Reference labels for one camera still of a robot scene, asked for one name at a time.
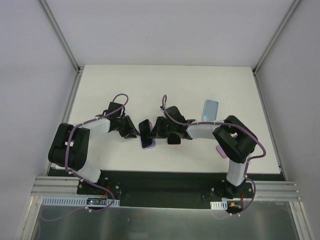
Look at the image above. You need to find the black phone pink edge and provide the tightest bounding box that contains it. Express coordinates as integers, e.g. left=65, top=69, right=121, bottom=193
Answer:
left=138, top=119, right=154, bottom=148

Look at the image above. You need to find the lavender phone case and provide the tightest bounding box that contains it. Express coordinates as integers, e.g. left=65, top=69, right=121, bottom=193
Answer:
left=140, top=120, right=157, bottom=150

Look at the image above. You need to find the light blue phone case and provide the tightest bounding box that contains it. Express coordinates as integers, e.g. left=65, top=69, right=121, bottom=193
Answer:
left=201, top=99, right=219, bottom=122

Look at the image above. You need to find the purple phone face down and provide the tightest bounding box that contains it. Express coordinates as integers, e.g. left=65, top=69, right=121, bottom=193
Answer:
left=216, top=145, right=228, bottom=159

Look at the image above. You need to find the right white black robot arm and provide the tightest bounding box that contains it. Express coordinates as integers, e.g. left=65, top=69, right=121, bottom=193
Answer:
left=146, top=106, right=257, bottom=199

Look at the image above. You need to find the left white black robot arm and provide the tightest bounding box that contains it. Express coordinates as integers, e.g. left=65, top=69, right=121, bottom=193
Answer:
left=48, top=101, right=140, bottom=190

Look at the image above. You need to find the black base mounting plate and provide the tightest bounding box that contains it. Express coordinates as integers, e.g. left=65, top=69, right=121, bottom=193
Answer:
left=76, top=169, right=256, bottom=208

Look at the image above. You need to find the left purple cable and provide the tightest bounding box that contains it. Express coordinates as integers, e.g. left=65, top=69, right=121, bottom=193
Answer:
left=39, top=93, right=130, bottom=222

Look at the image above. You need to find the left white cable duct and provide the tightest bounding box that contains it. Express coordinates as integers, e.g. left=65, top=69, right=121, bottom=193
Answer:
left=42, top=196, right=120, bottom=208

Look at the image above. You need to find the white cable duct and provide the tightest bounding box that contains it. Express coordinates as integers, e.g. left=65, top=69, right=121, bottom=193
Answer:
left=42, top=196, right=120, bottom=208
left=210, top=200, right=228, bottom=211

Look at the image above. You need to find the right white cable duct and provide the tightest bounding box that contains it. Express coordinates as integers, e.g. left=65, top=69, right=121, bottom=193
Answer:
left=210, top=200, right=228, bottom=211

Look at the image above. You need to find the aluminium front rail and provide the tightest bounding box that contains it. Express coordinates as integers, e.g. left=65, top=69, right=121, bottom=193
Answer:
left=31, top=176, right=302, bottom=202

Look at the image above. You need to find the right aluminium frame post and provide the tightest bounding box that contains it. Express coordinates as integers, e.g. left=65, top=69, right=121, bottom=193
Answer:
left=252, top=0, right=303, bottom=76

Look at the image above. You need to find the aluminium frame post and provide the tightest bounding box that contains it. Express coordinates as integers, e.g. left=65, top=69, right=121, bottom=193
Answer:
left=37, top=0, right=82, bottom=74
left=252, top=0, right=303, bottom=76

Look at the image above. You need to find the left aluminium frame post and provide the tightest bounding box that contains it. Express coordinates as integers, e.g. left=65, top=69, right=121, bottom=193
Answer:
left=37, top=0, right=82, bottom=74

